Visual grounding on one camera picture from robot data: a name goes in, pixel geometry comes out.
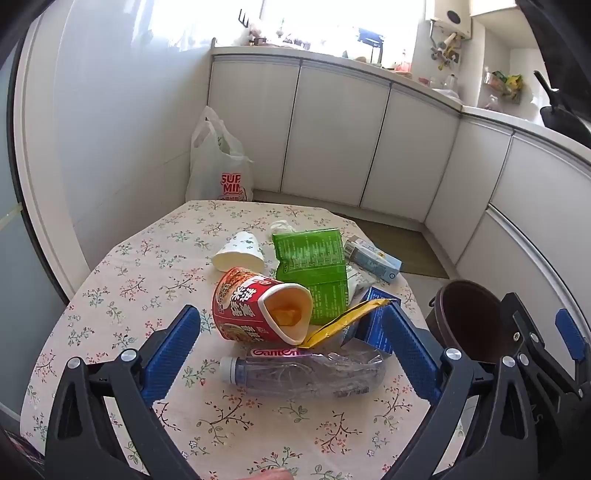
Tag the blue cardboard box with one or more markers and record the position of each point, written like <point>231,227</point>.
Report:
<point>369,325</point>

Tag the white water heater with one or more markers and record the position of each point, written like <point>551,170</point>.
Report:
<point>450,18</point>

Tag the person's left hand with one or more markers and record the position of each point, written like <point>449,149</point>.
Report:
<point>272,475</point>

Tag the brown trash bin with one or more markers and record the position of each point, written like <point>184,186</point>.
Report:
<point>466,318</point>

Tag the blue and black rack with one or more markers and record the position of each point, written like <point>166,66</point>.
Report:
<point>371,41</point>

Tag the black frying pan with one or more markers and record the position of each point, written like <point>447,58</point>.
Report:
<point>561,120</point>

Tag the light blue carton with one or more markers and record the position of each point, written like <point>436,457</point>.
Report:
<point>376,265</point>

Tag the red instant noodle cup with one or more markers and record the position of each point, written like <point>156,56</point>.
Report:
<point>240,304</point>

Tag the white floral paper cup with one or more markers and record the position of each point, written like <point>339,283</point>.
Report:
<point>238,254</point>

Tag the olive floor mat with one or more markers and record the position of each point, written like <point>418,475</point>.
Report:
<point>406,249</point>

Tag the floral tablecloth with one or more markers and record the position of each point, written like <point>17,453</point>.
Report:
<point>138,258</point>

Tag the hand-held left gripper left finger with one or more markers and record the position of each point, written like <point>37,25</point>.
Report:
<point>173,344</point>

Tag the white kitchen cabinets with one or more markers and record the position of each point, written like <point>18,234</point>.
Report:
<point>332,129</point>

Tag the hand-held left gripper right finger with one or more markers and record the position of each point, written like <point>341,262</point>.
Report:
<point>408,350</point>

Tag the glass jar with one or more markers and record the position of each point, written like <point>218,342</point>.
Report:
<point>450,83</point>

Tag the white plastic shopping bag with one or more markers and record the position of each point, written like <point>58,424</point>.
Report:
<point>221,175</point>

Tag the glass sliding door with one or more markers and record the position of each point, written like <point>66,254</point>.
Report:
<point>18,277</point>

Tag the yellow foil wrapper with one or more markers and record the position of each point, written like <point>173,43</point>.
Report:
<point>341,321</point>

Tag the basket of green packets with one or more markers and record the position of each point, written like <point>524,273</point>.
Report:
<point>505,85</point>

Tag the white tissue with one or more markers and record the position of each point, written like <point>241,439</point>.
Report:
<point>280,227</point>

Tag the green carton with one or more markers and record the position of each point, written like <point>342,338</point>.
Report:
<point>309,263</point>

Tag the white kitchen countertop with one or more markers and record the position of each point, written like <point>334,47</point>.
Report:
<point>485,113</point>

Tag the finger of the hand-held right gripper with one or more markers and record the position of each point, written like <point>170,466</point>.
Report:
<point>570,334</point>
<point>526,332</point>

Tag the white snack wrapper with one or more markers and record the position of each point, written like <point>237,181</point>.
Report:
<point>361,286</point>

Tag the crushed clear plastic bottle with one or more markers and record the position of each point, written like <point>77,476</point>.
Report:
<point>300,374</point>

